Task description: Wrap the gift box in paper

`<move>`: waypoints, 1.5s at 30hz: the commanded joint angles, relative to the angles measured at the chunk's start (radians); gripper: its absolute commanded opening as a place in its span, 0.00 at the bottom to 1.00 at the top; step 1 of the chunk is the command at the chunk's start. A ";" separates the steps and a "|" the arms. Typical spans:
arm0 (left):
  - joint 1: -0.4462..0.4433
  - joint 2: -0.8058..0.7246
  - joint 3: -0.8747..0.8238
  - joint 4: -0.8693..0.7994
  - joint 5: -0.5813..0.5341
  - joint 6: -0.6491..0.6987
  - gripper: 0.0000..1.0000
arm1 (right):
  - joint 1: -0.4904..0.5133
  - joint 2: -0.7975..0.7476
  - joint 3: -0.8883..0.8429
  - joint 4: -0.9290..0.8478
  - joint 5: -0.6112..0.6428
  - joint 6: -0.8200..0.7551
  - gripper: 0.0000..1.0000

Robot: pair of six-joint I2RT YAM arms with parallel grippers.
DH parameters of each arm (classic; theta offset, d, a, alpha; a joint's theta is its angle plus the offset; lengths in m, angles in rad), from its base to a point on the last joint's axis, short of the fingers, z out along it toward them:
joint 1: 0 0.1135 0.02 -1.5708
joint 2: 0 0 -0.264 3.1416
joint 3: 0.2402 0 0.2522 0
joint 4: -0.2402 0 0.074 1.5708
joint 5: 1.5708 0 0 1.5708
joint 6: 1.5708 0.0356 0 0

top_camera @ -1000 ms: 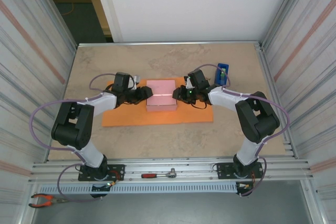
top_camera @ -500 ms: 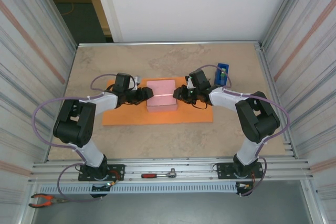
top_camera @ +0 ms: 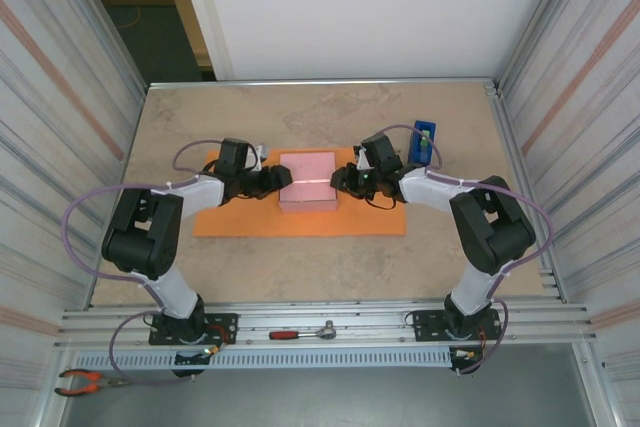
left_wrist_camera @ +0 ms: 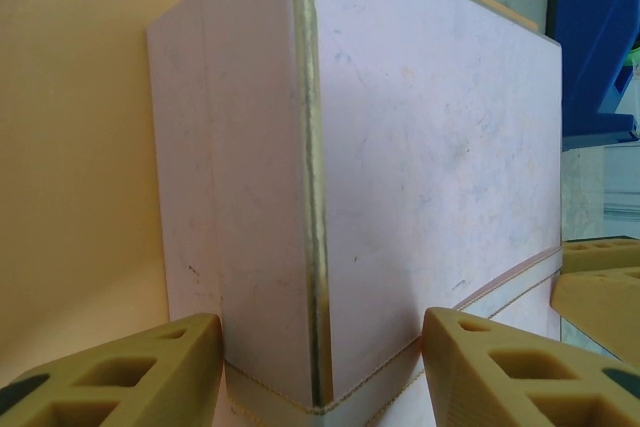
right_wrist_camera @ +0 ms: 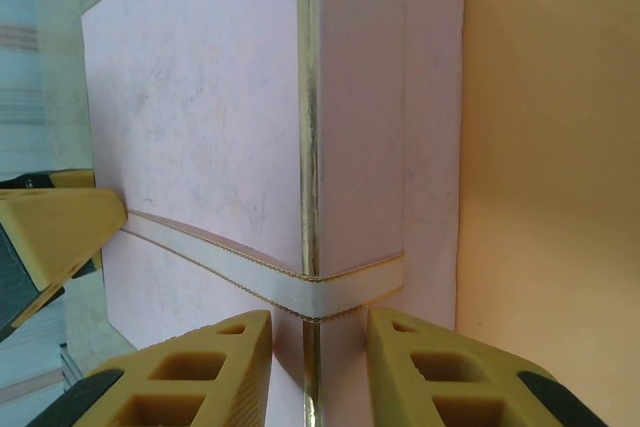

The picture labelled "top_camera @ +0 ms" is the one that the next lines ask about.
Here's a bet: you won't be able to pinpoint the pink gift box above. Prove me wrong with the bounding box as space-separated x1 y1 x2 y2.
278 149 340 213

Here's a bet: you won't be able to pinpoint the blue tape dispenser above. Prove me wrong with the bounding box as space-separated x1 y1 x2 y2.
407 120 439 168

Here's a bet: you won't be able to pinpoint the wooden door jamb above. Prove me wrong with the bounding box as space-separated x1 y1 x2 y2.
153 0 217 82

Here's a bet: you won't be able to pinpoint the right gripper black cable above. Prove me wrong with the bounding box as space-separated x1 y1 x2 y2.
364 191 401 212

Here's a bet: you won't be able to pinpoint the long aluminium cross rail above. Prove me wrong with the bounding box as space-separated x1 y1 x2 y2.
148 77 501 94

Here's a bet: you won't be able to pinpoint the wide aluminium rail bed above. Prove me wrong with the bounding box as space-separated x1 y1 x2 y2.
58 299 599 348

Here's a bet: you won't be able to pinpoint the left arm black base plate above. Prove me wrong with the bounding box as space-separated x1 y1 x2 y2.
148 313 239 347

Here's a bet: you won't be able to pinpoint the red handled ratchet wrench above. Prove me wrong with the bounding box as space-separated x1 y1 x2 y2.
268 319 339 341

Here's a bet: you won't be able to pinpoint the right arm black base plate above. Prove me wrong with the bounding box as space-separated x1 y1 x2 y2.
412 309 502 343

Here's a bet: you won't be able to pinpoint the grey slotted cable duct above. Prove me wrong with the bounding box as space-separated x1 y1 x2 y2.
74 346 454 371

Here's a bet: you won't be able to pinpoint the orange floor cable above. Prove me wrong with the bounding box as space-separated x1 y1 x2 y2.
117 5 142 31

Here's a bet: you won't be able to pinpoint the power connector with wires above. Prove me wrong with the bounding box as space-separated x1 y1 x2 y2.
207 325 239 356
449 329 486 363

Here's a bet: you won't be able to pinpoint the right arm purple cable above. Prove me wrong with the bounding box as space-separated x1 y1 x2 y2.
379 124 555 376

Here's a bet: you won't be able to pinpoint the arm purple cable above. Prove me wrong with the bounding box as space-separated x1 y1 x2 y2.
60 138 261 388
379 124 555 376

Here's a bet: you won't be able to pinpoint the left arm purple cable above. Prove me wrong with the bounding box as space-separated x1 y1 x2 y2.
60 138 261 388

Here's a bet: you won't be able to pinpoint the aluminium upright post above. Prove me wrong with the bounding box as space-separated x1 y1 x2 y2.
42 0 151 94
497 0 594 96

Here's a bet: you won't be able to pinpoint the aluminium side rail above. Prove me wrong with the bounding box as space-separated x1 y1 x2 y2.
483 81 569 304

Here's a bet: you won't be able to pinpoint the orange handled pliers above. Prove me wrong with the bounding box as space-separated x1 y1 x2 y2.
53 369 134 397

